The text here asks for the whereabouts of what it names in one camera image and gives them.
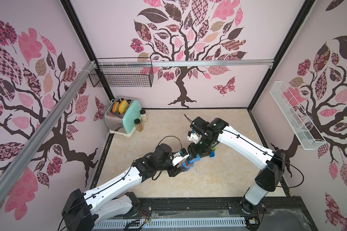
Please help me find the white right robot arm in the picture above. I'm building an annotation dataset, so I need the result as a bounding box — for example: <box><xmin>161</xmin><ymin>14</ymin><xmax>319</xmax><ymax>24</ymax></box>
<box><xmin>182</xmin><ymin>117</ymin><xmax>286</xmax><ymax>213</ymax></box>

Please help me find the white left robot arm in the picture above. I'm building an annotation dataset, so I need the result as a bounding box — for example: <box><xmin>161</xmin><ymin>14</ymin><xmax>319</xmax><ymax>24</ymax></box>
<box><xmin>61</xmin><ymin>143</ymin><xmax>189</xmax><ymax>231</ymax></box>

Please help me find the brown spice jar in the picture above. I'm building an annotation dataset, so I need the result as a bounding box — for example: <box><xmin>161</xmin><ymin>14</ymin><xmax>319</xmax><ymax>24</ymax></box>
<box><xmin>134</xmin><ymin>118</ymin><xmax>144</xmax><ymax>132</ymax></box>

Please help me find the pale spice jar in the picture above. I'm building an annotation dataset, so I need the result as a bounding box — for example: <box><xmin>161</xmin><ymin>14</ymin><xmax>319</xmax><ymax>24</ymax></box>
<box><xmin>140</xmin><ymin>109</ymin><xmax>148</xmax><ymax>123</ymax></box>

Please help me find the mint green toaster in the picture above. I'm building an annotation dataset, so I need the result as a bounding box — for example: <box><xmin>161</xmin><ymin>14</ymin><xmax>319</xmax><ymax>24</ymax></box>
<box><xmin>104</xmin><ymin>97</ymin><xmax>142</xmax><ymax>137</ymax></box>

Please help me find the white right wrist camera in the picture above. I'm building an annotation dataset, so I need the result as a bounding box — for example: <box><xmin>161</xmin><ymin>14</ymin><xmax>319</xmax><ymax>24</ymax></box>
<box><xmin>187</xmin><ymin>130</ymin><xmax>200</xmax><ymax>144</ymax></box>

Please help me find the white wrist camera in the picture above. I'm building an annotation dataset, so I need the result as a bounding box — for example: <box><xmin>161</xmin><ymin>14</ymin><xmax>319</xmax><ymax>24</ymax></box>
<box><xmin>187</xmin><ymin>130</ymin><xmax>200</xmax><ymax>144</ymax></box>
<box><xmin>172</xmin><ymin>148</ymin><xmax>189</xmax><ymax>166</ymax></box>

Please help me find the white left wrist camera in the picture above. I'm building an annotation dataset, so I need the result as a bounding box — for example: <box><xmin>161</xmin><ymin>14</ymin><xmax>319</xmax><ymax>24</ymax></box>
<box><xmin>172</xmin><ymin>148</ymin><xmax>189</xmax><ymax>166</ymax></box>

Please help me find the white cable duct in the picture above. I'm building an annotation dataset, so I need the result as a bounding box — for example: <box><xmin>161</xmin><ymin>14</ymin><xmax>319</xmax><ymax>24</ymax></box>
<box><xmin>93</xmin><ymin>217</ymin><xmax>246</xmax><ymax>231</ymax></box>

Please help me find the black wire basket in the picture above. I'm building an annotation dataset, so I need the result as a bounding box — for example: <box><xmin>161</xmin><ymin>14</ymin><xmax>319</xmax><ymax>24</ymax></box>
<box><xmin>89</xmin><ymin>57</ymin><xmax>154</xmax><ymax>88</ymax></box>

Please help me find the white wire shelf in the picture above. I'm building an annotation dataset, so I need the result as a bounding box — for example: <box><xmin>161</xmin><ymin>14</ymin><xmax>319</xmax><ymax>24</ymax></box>
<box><xmin>270</xmin><ymin>81</ymin><xmax>328</xmax><ymax>150</ymax></box>

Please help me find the aluminium rail back wall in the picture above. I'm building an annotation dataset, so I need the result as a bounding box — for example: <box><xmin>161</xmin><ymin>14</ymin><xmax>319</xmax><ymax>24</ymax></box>
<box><xmin>99</xmin><ymin>59</ymin><xmax>274</xmax><ymax>67</ymax></box>

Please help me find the aluminium rail wall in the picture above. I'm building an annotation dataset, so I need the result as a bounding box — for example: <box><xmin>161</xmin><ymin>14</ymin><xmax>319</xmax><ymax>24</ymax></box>
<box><xmin>0</xmin><ymin>61</ymin><xmax>96</xmax><ymax>204</ymax></box>
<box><xmin>99</xmin><ymin>59</ymin><xmax>274</xmax><ymax>67</ymax></box>

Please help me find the black corner frame post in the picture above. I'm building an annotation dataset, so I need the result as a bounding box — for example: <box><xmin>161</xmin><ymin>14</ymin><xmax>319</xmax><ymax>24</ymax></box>
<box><xmin>247</xmin><ymin>0</ymin><xmax>316</xmax><ymax>112</ymax></box>

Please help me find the aluminium rail left wall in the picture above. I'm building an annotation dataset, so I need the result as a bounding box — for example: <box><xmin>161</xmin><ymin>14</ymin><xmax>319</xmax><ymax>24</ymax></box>
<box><xmin>0</xmin><ymin>61</ymin><xmax>96</xmax><ymax>204</ymax></box>

